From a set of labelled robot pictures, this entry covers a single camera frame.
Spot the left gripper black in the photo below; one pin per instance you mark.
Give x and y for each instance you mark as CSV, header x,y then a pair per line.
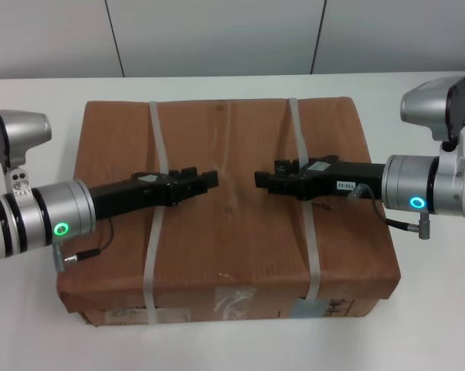
x,y
128,193

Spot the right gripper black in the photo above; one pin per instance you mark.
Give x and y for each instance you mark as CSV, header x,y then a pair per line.
x,y
364,175

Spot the brown cardboard box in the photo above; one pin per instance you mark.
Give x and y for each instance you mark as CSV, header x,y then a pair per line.
x,y
240,239

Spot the right robot arm silver white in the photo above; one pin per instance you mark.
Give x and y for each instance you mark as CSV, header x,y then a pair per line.
x,y
449,185

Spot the right wrist camera silver housing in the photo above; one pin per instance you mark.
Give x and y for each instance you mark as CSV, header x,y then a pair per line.
x,y
425,100

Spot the wrist camera silver housing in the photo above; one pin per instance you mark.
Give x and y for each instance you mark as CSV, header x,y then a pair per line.
x,y
28,129
425,100

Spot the left wrist camera silver housing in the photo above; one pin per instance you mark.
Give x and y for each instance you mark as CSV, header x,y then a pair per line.
x,y
28,129

